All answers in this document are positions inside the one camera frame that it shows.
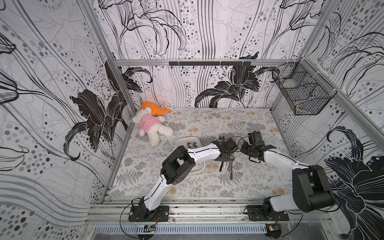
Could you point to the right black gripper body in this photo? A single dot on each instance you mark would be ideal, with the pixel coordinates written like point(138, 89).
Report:
point(248, 150)

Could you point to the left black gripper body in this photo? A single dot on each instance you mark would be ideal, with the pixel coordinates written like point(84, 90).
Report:
point(225, 157)

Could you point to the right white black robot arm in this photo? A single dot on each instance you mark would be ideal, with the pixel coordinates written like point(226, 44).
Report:
point(311, 189)

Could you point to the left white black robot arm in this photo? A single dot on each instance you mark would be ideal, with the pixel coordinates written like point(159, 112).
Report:
point(179, 164)

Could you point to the plain silver spoon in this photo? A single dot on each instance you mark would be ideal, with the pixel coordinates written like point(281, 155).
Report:
point(231, 174)

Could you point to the white rectangular storage tray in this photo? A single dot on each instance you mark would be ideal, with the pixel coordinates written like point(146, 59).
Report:
point(198, 168)

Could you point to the white teddy bear pink shirt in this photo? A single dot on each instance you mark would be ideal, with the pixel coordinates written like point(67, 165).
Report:
point(151, 126)

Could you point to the orange plush toy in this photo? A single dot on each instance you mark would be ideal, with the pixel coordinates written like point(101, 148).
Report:
point(156, 111)

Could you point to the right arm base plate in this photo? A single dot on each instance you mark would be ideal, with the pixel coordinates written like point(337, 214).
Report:
point(258, 213)

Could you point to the black wire basket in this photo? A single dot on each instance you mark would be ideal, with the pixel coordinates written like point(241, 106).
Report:
point(302, 91)

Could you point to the aluminium front rail frame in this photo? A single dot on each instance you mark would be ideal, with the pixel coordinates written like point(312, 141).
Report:
point(181, 210)

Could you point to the black bar on rail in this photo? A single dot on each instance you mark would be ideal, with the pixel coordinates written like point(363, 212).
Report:
point(205, 63)

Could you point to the white slotted cable duct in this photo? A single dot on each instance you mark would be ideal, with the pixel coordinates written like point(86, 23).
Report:
point(182, 229)

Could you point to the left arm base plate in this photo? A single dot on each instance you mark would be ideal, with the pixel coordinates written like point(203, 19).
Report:
point(141, 214)

